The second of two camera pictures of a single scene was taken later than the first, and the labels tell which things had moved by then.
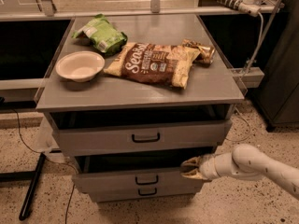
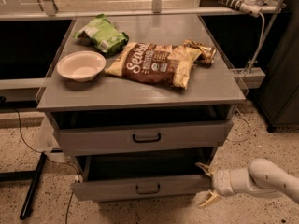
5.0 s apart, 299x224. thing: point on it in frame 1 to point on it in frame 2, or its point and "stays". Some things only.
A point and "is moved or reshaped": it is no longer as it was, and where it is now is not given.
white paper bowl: (79, 65) stays
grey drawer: (132, 172) is moved or reshaped
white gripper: (207, 168) to (221, 181)
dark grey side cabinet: (277, 99) stays
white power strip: (248, 5) stays
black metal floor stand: (25, 175) stays
